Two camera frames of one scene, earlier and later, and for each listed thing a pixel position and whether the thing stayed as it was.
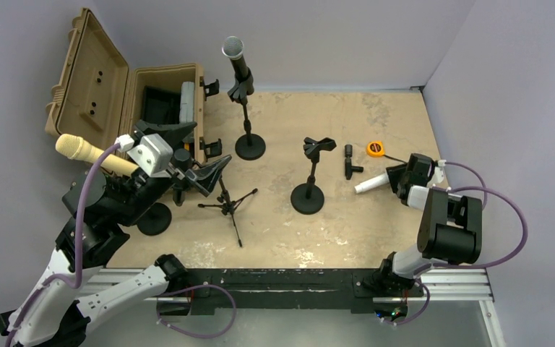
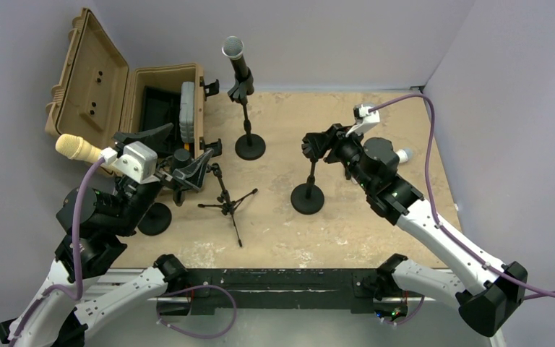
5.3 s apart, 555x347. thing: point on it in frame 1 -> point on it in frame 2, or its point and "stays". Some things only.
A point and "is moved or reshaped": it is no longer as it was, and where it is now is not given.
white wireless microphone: [372, 183] is moved or reshaped
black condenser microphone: [181, 158] stays
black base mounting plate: [294, 290] stays
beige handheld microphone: [74, 147] stays
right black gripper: [393, 171] -> [320, 140]
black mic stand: [309, 198] stays
